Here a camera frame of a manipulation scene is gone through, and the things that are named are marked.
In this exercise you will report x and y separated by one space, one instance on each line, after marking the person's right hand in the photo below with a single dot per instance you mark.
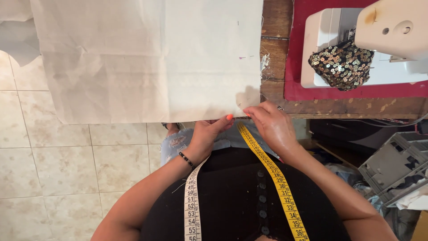
271 124

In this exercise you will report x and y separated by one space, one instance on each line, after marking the person's left hand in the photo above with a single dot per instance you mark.
204 134

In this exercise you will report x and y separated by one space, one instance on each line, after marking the person's right fingers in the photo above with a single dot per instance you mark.
259 111

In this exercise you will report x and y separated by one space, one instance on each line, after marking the cream white fabric sheet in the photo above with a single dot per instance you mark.
147 60

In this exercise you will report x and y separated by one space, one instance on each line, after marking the wooden table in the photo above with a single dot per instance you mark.
277 60

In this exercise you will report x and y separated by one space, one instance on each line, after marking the ripped light denim shorts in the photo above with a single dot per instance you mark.
197 142

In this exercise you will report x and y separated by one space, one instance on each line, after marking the yellow and white measuring tape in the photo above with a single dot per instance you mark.
279 182

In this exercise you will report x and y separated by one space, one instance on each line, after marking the red cloth mat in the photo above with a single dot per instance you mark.
297 47

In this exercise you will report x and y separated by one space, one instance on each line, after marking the black buttoned top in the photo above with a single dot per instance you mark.
240 200

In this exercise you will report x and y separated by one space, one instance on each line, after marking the black gold sequin fabric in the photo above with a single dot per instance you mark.
341 65

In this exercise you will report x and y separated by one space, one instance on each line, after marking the white sewing machine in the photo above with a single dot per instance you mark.
367 43

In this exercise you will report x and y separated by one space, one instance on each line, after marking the grey plastic crate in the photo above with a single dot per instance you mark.
396 167

